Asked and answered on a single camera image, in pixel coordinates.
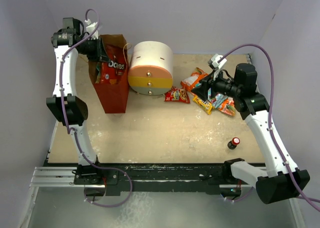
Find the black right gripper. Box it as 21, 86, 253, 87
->
191, 68, 242, 101

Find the red brown paper bag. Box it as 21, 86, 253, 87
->
88, 34, 130, 114

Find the red Doritos chip bag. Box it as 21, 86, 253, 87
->
100, 45, 127, 85

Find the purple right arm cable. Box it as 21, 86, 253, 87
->
217, 44, 320, 204

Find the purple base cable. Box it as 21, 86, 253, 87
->
83, 167, 135, 209
223, 182, 255, 203

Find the gold foil snack bag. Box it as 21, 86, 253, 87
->
95, 62, 102, 84

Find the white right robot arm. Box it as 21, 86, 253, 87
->
192, 63, 310, 204

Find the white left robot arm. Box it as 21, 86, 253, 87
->
46, 18, 110, 184

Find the small red nut snack pack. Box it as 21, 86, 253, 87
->
164, 86, 190, 104

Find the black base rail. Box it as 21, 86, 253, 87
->
72, 163, 245, 196

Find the orange white snack bag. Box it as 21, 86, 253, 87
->
180, 68, 236, 116

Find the red emergency stop button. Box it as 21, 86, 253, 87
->
227, 137, 240, 150

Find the teal candy pouch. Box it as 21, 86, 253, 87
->
208, 94, 228, 109

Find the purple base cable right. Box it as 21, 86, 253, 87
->
223, 182, 255, 203

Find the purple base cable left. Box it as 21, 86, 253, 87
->
83, 167, 135, 209

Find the yellow M&M's candy pack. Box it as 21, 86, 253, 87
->
192, 96, 213, 115

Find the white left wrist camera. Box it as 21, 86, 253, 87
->
84, 19, 100, 40

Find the white round drawer cabinet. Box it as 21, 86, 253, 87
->
127, 41, 173, 96

